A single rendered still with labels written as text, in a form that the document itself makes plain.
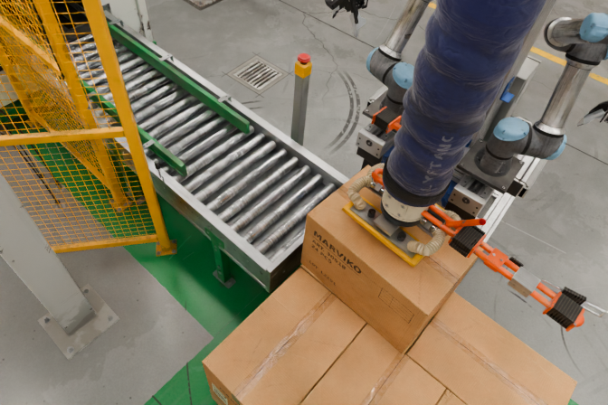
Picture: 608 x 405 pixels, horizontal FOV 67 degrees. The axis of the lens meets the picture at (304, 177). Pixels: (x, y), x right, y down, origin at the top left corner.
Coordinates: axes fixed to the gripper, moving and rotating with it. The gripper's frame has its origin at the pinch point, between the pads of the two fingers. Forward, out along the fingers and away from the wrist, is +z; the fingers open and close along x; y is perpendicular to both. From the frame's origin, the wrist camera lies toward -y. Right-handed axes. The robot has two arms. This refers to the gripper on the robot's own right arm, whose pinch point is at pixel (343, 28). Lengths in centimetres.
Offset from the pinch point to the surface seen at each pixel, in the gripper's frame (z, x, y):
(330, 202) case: 54, -36, -25
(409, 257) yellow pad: 42, -76, -22
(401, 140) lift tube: 0, -57, -22
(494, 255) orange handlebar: 29, -95, -6
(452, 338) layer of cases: 94, -101, -2
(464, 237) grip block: 29, -85, -9
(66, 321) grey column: 132, 17, -140
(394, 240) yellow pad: 41, -68, -23
